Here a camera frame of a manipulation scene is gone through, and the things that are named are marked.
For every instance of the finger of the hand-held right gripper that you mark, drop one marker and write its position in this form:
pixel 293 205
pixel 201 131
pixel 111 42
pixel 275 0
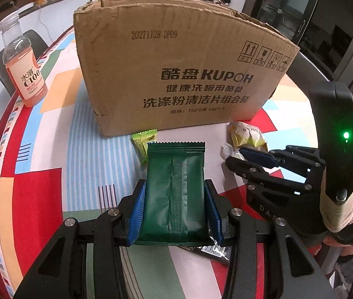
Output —
pixel 259 156
pixel 257 173

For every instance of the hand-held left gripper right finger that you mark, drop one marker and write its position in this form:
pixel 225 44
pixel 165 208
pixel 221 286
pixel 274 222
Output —
pixel 217 221

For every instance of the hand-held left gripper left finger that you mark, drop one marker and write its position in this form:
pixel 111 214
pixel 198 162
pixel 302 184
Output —
pixel 136 218

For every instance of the yellow white pastry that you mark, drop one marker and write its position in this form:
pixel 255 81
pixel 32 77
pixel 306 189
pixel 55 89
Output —
pixel 245 134

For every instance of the dark green snack packet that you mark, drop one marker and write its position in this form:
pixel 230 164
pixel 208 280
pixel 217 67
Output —
pixel 173 193

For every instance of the brown cardboard box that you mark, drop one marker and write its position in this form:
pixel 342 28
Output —
pixel 179 68

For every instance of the black snack packet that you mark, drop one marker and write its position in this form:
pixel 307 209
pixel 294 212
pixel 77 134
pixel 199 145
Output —
pixel 213 252

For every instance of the small light green candy packet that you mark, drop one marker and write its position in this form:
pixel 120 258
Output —
pixel 143 141

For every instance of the person's patterned clothing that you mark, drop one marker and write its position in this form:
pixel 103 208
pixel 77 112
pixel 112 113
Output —
pixel 350 261

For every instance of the dark framed glass door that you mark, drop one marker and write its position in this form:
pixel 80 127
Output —
pixel 276 6

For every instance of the pink drink bottle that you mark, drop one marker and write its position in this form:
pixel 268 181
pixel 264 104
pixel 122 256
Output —
pixel 27 81

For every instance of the dark grey dining chair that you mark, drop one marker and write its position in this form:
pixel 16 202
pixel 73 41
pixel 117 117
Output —
pixel 38 43

